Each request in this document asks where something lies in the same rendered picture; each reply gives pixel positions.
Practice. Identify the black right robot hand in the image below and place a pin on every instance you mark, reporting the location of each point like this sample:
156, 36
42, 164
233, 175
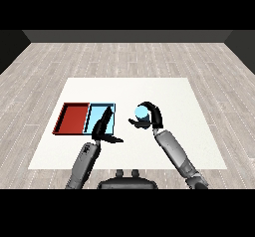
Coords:
156, 117

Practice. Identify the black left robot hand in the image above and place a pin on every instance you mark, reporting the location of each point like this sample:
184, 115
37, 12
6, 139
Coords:
101, 128

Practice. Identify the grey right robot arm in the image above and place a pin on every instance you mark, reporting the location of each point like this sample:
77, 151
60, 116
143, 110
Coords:
179, 158

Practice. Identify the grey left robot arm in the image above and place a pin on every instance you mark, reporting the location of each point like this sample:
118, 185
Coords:
83, 163

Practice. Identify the light blue shallow open box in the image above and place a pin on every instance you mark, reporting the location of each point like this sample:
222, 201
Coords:
96, 115

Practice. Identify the small blue can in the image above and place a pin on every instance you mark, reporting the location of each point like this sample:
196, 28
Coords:
142, 113

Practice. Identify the red shallow open box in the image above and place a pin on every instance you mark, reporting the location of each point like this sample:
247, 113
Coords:
71, 118

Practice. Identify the dark grey robot body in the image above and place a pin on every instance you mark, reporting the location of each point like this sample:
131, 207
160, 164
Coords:
127, 182

